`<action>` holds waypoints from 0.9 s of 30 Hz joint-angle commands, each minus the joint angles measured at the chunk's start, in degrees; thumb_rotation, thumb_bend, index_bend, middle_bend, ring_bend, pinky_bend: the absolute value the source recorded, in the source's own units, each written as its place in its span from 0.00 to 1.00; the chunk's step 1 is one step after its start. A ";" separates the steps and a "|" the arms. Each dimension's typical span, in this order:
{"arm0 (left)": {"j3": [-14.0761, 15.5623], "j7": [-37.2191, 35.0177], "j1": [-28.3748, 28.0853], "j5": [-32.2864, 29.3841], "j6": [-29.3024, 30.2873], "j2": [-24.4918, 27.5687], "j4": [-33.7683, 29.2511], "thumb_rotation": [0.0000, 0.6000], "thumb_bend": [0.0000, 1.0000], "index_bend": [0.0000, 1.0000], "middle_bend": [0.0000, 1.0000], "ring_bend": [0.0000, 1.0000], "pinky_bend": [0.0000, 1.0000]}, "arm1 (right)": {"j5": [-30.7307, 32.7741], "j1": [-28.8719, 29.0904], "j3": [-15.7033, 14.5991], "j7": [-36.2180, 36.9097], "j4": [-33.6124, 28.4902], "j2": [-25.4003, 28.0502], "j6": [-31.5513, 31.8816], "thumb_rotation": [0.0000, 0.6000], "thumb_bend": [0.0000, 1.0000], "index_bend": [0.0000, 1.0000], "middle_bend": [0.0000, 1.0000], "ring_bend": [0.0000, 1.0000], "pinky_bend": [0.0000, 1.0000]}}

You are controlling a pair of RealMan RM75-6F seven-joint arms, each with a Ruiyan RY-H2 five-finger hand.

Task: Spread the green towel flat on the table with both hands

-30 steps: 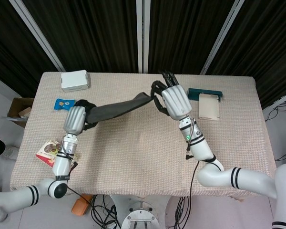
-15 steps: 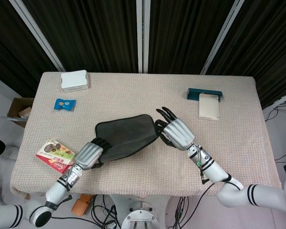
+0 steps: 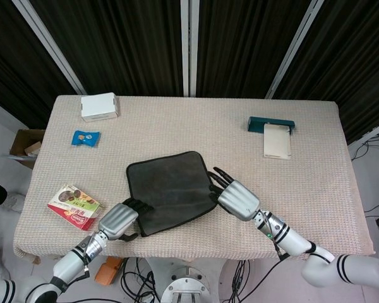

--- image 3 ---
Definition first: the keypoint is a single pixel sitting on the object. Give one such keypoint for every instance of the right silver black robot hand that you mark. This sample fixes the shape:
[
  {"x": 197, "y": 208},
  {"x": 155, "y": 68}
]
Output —
[{"x": 238, "y": 199}]

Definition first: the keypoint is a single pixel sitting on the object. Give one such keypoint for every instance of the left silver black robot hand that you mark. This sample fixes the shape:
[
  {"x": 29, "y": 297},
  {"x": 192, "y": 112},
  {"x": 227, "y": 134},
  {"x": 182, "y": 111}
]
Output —
[{"x": 118, "y": 219}]

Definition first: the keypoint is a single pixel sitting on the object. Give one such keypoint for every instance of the dark grey cloth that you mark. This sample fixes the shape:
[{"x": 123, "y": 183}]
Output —
[{"x": 170, "y": 186}]

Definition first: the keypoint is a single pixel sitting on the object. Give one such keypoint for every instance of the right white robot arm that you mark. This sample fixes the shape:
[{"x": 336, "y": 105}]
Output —
[{"x": 295, "y": 241}]

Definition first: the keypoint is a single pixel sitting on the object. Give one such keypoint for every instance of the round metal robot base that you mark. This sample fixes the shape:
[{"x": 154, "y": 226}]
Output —
[{"x": 186, "y": 284}]

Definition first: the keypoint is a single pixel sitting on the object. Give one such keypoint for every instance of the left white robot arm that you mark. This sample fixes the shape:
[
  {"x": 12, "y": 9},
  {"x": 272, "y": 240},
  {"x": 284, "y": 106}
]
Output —
[{"x": 68, "y": 263}]

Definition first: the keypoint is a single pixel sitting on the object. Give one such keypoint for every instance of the red green snack box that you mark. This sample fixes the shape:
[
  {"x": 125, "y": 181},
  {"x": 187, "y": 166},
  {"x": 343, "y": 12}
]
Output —
[{"x": 72, "y": 205}]

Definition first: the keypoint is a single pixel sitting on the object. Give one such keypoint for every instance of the beige card holder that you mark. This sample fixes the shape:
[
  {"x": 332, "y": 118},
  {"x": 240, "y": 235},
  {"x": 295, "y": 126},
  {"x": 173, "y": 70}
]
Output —
[{"x": 276, "y": 142}]

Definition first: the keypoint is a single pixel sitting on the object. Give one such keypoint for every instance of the teal rectangular box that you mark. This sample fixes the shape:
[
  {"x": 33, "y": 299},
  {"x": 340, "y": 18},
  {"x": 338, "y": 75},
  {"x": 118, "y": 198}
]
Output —
[{"x": 256, "y": 124}]

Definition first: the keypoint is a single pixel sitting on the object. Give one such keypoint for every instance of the beige waffle tablecloth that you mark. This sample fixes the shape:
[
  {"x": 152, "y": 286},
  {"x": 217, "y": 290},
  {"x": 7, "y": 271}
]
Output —
[{"x": 189, "y": 132}]

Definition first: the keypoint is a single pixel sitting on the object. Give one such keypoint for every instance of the blue snack packet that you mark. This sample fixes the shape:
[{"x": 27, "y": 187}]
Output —
[{"x": 85, "y": 139}]

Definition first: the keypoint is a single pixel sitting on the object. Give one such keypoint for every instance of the white cardboard box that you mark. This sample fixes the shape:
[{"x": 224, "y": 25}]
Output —
[{"x": 98, "y": 105}]

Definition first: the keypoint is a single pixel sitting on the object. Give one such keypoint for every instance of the brown cardboard carton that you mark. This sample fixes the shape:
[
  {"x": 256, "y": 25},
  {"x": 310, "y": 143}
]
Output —
[{"x": 20, "y": 145}]

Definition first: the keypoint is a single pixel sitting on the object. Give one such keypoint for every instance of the black pleated curtain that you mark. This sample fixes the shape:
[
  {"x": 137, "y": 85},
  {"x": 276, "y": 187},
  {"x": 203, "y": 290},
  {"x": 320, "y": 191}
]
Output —
[
  {"x": 357, "y": 57},
  {"x": 240, "y": 41},
  {"x": 120, "y": 41},
  {"x": 12, "y": 63}
]

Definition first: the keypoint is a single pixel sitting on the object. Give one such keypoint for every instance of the aluminium frame post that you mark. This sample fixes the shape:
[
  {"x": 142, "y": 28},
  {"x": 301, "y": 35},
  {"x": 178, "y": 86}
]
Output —
[
  {"x": 50, "y": 41},
  {"x": 295, "y": 47},
  {"x": 369, "y": 134},
  {"x": 189, "y": 47}
]

